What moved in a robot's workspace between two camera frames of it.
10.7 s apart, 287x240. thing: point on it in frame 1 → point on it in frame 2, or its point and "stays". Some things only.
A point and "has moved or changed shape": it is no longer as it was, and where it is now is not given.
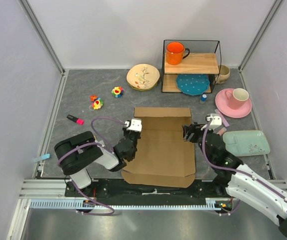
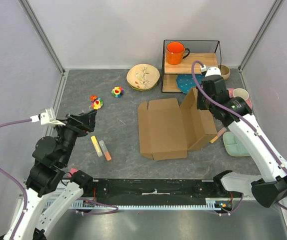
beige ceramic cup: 224,72 stays
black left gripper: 126,131 → 74,122
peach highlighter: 222,131 stays
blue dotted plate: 193,84 stays
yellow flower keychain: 96,104 stays
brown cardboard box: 163,157 has moved or changed shape
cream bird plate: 142,77 stays
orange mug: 176,52 stays
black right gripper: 192,128 → 200,105
